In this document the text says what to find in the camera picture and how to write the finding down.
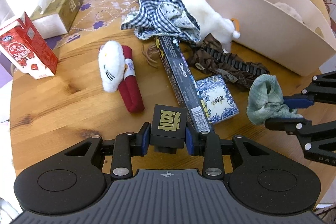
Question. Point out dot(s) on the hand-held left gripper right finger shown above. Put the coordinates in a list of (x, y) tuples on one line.
[(189, 142)]

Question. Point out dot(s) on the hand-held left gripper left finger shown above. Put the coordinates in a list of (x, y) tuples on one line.
[(143, 140)]

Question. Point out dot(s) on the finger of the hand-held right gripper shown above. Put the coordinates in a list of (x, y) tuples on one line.
[(299, 102), (286, 124)]

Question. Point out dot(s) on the black cube box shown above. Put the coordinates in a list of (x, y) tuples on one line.
[(168, 124)]

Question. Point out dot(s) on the green plaid scrunchie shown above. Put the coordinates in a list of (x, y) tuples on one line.
[(262, 100)]

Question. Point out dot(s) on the blue and white patterned box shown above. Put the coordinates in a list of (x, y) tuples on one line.
[(218, 100)]

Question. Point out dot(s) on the brown lace scrunchie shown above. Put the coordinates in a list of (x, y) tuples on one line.
[(210, 56)]

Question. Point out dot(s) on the beige plush cloth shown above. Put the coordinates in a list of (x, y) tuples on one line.
[(288, 10)]

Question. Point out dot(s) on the beige storage basket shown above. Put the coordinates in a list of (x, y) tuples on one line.
[(262, 16)]

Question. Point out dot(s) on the blue floral checked cloth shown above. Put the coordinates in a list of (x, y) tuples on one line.
[(157, 16)]

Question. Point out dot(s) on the wooden desktop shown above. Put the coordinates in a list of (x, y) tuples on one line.
[(65, 108)]

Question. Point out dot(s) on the red rolled cloth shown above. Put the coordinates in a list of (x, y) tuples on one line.
[(132, 92)]

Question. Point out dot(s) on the long dark box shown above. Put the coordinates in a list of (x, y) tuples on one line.
[(176, 74)]

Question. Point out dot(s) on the white cat plush toy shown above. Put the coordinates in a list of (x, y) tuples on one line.
[(111, 66)]

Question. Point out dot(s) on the white fluffy plush toy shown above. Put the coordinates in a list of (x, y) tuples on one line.
[(207, 14)]

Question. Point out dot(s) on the purple flower table mat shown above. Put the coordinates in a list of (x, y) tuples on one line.
[(105, 3)]

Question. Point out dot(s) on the red milk carton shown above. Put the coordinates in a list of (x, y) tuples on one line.
[(26, 50)]

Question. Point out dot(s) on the gold tissue box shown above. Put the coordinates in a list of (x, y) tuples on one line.
[(65, 3)]

